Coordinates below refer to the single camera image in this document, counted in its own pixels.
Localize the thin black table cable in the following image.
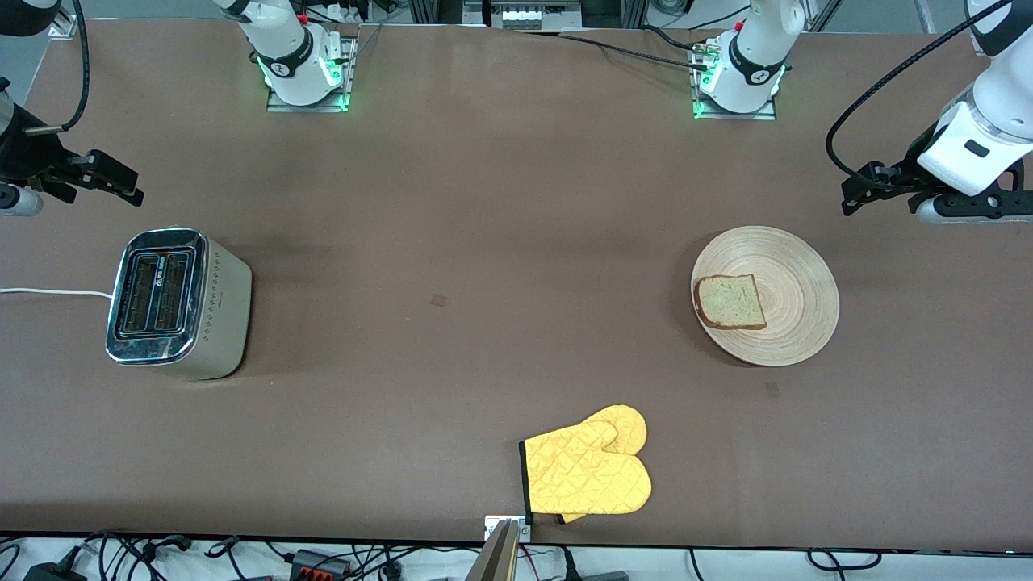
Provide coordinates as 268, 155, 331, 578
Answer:
516, 29, 711, 69

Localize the white toaster power cord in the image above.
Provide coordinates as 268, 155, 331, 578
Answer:
0, 287, 114, 299

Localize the aluminium frame rack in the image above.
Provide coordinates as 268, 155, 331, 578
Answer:
410, 0, 646, 31

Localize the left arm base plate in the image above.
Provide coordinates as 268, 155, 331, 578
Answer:
692, 39, 778, 121

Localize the white power strip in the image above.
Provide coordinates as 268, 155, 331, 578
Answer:
323, 0, 380, 23

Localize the round wooden plate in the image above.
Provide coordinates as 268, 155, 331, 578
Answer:
691, 226, 840, 368

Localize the yellow quilted oven mitt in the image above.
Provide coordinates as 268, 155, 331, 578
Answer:
519, 404, 653, 525

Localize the black orange connector block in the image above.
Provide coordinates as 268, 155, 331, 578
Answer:
289, 549, 353, 580

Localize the silver two-slot toaster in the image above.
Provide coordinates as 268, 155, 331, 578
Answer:
105, 228, 253, 381

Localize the white post bracket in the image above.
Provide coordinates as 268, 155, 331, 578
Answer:
484, 515, 532, 541

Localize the aluminium camera post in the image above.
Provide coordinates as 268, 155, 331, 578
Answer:
466, 519, 520, 581

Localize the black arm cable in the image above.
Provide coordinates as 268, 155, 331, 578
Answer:
825, 0, 1014, 182
24, 0, 90, 134

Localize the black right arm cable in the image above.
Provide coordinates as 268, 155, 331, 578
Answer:
24, 0, 90, 134

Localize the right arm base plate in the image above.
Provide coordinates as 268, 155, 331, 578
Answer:
266, 36, 356, 113

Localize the thick black table cable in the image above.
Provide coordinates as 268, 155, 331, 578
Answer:
638, 24, 711, 53

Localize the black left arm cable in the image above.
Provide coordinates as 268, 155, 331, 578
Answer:
825, 0, 1014, 182

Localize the brown bread slice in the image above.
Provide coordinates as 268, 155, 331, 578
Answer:
694, 274, 767, 331

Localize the black cable loop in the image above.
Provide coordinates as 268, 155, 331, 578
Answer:
807, 549, 882, 572

